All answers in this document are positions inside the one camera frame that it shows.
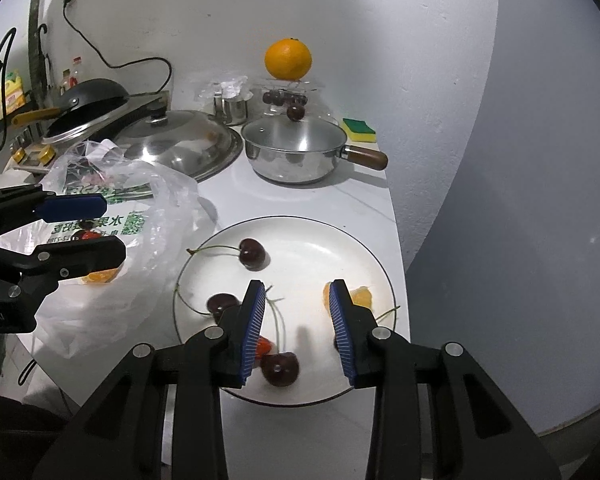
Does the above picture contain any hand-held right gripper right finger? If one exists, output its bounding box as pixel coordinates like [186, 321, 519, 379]
[328, 279, 563, 480]

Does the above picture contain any white round plate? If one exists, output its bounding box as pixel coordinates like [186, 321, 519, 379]
[172, 215, 399, 406]

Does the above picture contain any whole orange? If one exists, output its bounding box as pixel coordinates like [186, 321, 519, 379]
[264, 37, 313, 81]

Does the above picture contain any crumpled clear plastic wrap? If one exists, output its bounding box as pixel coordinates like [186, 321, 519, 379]
[196, 76, 254, 106]

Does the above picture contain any dark vertical pipe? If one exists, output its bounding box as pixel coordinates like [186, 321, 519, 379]
[28, 0, 47, 107]

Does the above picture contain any steel saucepan wooden handle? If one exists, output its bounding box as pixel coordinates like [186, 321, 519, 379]
[241, 119, 389, 186]

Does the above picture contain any peeled tangerine piece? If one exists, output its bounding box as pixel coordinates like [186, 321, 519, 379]
[81, 269, 120, 285]
[322, 282, 375, 311]

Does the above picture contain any pile of boxed cherries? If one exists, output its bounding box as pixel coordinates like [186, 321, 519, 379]
[262, 88, 309, 107]

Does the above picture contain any dark red cherry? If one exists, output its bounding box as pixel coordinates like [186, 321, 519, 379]
[174, 285, 241, 326]
[186, 238, 270, 270]
[260, 297, 301, 388]

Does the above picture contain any clear printed plastic bag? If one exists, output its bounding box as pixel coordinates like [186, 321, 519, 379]
[34, 140, 219, 359]

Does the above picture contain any grey blue fridge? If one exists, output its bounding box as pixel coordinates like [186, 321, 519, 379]
[385, 0, 600, 437]

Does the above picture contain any black stove cable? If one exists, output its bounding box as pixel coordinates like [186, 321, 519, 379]
[61, 1, 174, 93]

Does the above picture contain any glass saucepan lid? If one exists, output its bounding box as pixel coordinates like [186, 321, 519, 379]
[242, 105, 349, 154]

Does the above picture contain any green yellow sponge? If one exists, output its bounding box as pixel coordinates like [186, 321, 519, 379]
[342, 117, 378, 142]

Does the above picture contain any large steel wok lid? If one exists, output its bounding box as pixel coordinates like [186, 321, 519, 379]
[111, 107, 245, 182]

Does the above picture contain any black wok wooden handle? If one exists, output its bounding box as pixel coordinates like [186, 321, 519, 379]
[12, 78, 131, 137]

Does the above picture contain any small steel cup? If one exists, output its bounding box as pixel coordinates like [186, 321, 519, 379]
[213, 93, 251, 126]

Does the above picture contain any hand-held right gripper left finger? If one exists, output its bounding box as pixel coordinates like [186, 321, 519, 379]
[32, 279, 267, 480]

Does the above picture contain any yellow dish soap bottle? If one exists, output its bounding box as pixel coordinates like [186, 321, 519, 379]
[3, 70, 27, 115]

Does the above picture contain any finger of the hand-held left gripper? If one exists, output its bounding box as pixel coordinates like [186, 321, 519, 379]
[0, 183, 109, 247]
[0, 234, 127, 302]

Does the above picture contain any clear plastic container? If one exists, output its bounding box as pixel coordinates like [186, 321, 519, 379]
[252, 76, 331, 116]

